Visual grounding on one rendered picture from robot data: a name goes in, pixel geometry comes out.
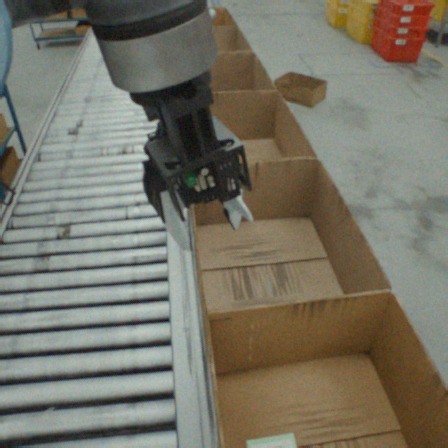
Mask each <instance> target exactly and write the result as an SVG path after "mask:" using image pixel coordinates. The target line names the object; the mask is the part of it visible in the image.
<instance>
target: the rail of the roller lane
mask: <svg viewBox="0 0 448 448"><path fill-rule="evenodd" d="M92 34H93V32H92V29H91V27H90V29H89V31H88V33H87V35H86V37H85V39H84V40H83V42H82V44H81V46H80V48H79V50H78V51H77V53H76V55H75V58H74V60H73V62H72V63H71V65H70V67H69V69H68V71H67V73H66V75H65V76H64V78H63V80H62V82H61V84H60V87H59V89H58V90H57V92H56V94H55V96H54V98H53V100H52V102H51V104H50V105H49V108H48V111H47V114H46V116H45V118H44V120H43V122H42V123H41V125H40V127H39V129H38V131H37V133H36V135H35V137H34V139H33V141H32V143H31V145H30V147H29V149H28V153H27V155H26V157H25V159H24V160H23V162H22V164H21V166H20V168H19V170H18V173H17V175H16V177H15V180H14V182H13V184H12V186H11V188H12V189H13V187H15V192H16V193H17V194H16V195H15V196H14V197H13V203H12V204H11V205H10V206H6V205H4V204H3V206H2V208H1V210H0V245H4V242H3V241H2V240H3V234H4V232H5V231H10V230H9V227H8V225H9V224H8V222H9V218H10V217H14V215H13V210H14V206H15V205H17V204H20V202H18V201H19V196H20V194H21V193H24V191H23V192H22V190H23V184H24V183H25V182H29V181H27V179H28V174H29V173H30V172H32V165H33V163H34V162H35V159H36V155H37V154H38V153H39V151H40V146H41V145H42V144H43V139H44V138H45V137H46V135H47V131H49V129H50V124H51V123H52V122H53V117H54V116H55V115H56V111H57V109H58V106H59V105H60V101H61V99H63V95H64V94H65V90H66V89H67V85H68V84H70V80H72V76H73V75H74V71H75V70H76V68H77V64H79V60H81V57H82V54H84V50H85V47H87V45H88V42H89V39H91V37H92ZM11 196H12V193H11V192H10V191H9V192H8V194H7V196H6V200H5V202H6V203H9V202H10V200H11ZM7 227H8V228H7Z"/></svg>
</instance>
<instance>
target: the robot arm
mask: <svg viewBox="0 0 448 448"><path fill-rule="evenodd" d="M79 7H84V9H85V12H86V16H87V18H88V21H89V22H90V25H91V29H92V32H93V34H94V36H95V38H96V43H97V45H98V48H99V50H100V52H101V54H102V56H101V57H102V59H103V61H104V63H105V66H106V68H107V73H108V75H109V78H110V79H111V82H112V84H113V85H114V87H116V88H118V89H120V90H122V91H125V92H128V94H129V96H130V99H131V101H132V102H133V103H134V104H136V105H140V106H142V108H143V111H144V113H145V115H146V117H147V119H148V121H149V122H152V121H154V120H155V121H156V120H159V121H158V122H157V123H156V125H157V128H156V129H155V131H153V132H151V133H148V134H146V137H147V141H146V143H145V144H144V146H143V147H142V150H143V151H144V153H145V155H147V156H148V160H145V161H142V162H141V165H142V167H143V178H142V183H143V189H144V192H145V194H146V196H147V200H148V202H149V204H150V205H151V206H152V208H153V209H154V210H155V212H156V213H157V215H158V216H159V218H160V219H161V221H162V223H163V225H164V226H165V228H166V229H167V230H168V232H169V233H170V235H171V236H172V238H173V239H174V241H175V242H176V243H177V244H178V245H179V246H180V247H182V248H183V249H185V250H186V251H188V252H190V251H192V246H191V237H190V235H189V234H188V232H187V225H188V222H187V220H186V218H185V216H184V209H185V208H187V209H188V208H193V207H194V206H195V205H197V204H198V203H201V202H204V205H205V204H207V203H210V202H212V201H214V200H216V199H218V200H219V201H220V203H221V204H222V205H223V208H224V214H225V216H226V218H227V219H228V221H229V222H230V224H231V226H232V227H233V229H234V230H237V229H238V227H239V224H240V221H241V216H243V217H244V218H246V219H247V220H248V221H249V222H252V221H253V218H252V216H251V214H250V212H249V210H248V209H247V207H246V206H245V204H244V203H243V201H242V188H241V185H242V184H243V185H244V186H245V187H246V189H247V190H248V191H249V192H251V191H253V190H252V185H251V179H250V174H249V168H248V163H247V157H246V152H245V147H244V144H243V143H242V142H241V141H240V140H239V139H238V138H237V137H236V136H235V135H234V134H233V133H232V132H231V131H230V130H229V129H228V128H227V127H226V126H225V125H224V124H223V123H222V122H221V121H220V120H219V119H217V118H216V117H215V116H214V117H212V115H211V111H210V106H209V105H211V104H214V99H213V95H212V90H211V87H209V84H210V83H211V80H212V75H211V71H210V67H211V66H212V65H213V64H215V62H216V60H217V58H218V52H217V46H216V42H215V37H214V32H213V28H212V26H213V23H212V21H214V20H215V18H216V14H215V12H214V10H213V9H209V5H208V0H0V93H1V91H2V90H3V89H4V87H5V83H6V80H7V77H8V74H9V71H10V67H11V62H12V58H13V52H14V44H13V34H12V29H15V28H18V27H21V26H24V25H27V24H30V23H33V22H36V21H39V20H43V19H45V18H48V17H51V16H54V15H57V14H60V13H63V12H65V11H68V10H74V9H77V8H79ZM239 155H240V156H241V157H242V162H243V167H244V172H245V174H244V173H243V172H242V171H241V167H240V156H239Z"/></svg>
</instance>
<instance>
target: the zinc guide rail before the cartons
mask: <svg viewBox="0 0 448 448"><path fill-rule="evenodd" d="M167 245H168V269H169V292H170V303H171V316H172V340H173V362H174V372H175V384H176V406H177V429H178V439H179V448H213V443H212V434H211V426H210V417H209V408H208V399H207V390H206V381H205V374H204V370H203V364H202V354H201V345H200V335H199V326H198V316H197V306H196V298H195V288H194V278H193V268H192V258H191V251H190V252H188V251H186V250H185V249H183V248H182V247H180V246H179V245H178V244H177V243H176V242H175V241H174V239H173V238H172V236H171V235H170V233H169V232H168V230H167Z"/></svg>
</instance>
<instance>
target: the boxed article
mask: <svg viewBox="0 0 448 448"><path fill-rule="evenodd" d="M246 448H297V447H296V440H295V437H294V434H293V433H290V434H284V435H278V436H271V437H264V438H258V439H252V440H247V441H246Z"/></svg>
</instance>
